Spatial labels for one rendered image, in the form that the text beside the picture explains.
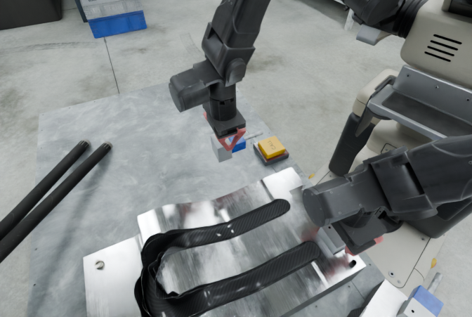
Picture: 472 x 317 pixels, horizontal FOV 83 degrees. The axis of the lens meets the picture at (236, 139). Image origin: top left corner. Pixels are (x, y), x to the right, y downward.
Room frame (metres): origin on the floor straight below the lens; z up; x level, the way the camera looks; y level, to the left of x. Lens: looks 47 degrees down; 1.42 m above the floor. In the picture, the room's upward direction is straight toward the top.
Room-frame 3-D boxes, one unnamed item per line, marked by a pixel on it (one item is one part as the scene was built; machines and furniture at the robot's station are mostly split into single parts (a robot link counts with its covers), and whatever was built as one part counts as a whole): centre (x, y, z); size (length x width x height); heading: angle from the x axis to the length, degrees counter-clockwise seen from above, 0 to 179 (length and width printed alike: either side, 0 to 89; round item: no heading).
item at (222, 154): (0.46, -0.01, 0.93); 0.13 x 0.05 x 0.05; 114
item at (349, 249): (0.21, -0.21, 0.95); 0.07 x 0.07 x 0.09; 24
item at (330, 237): (0.24, -0.24, 0.89); 0.13 x 0.05 x 0.05; 114
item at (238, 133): (0.43, 0.02, 0.99); 0.07 x 0.07 x 0.09; 25
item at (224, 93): (0.44, 0.03, 1.12); 0.07 x 0.06 x 0.07; 121
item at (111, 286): (0.19, 0.03, 0.87); 0.50 x 0.26 x 0.14; 115
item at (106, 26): (3.20, 1.41, 0.11); 0.61 x 0.41 x 0.22; 115
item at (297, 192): (0.32, -0.15, 0.87); 0.05 x 0.05 x 0.04; 25
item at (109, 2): (3.20, 1.41, 0.28); 0.61 x 0.41 x 0.15; 115
